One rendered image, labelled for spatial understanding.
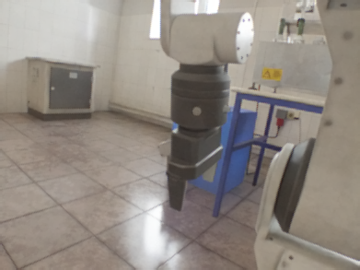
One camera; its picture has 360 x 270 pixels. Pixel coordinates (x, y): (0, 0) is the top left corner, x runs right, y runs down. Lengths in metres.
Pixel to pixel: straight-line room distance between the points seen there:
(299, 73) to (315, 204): 1.07
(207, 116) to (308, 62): 1.05
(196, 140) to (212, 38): 0.14
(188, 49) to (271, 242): 0.29
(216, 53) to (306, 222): 0.24
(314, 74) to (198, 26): 1.05
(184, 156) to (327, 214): 0.20
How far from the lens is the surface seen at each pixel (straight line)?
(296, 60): 1.35
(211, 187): 1.72
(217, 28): 0.31
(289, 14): 1.69
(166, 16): 0.35
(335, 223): 0.32
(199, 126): 0.33
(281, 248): 0.38
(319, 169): 0.31
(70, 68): 3.55
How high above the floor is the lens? 0.73
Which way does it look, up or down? 12 degrees down
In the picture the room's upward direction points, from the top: 9 degrees clockwise
